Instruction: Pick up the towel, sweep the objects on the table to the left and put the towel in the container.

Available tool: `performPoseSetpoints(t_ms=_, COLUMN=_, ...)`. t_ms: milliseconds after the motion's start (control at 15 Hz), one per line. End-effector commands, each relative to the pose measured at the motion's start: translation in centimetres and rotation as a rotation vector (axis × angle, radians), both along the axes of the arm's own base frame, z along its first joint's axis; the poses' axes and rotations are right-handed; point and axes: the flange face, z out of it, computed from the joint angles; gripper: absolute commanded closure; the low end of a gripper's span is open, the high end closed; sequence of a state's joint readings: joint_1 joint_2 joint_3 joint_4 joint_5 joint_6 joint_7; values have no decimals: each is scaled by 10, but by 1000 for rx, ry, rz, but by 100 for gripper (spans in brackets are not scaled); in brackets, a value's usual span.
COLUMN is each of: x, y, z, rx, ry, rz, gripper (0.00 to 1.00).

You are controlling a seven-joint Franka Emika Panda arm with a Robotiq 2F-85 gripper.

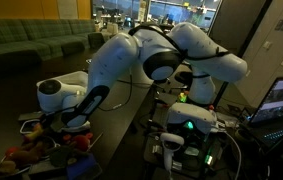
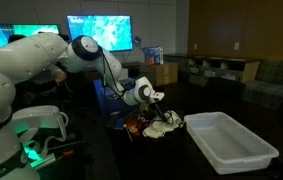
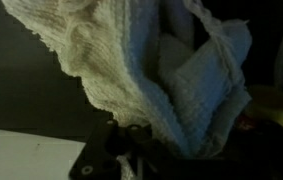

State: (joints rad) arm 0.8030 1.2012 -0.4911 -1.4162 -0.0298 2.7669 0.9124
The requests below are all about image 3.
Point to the white knitted towel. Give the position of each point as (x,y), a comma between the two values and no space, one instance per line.
(147,66)

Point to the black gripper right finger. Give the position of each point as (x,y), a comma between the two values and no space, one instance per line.
(264,156)

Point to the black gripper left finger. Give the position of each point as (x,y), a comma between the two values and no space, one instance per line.
(104,153)

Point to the yellow round peg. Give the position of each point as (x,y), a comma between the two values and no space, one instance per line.
(277,106)

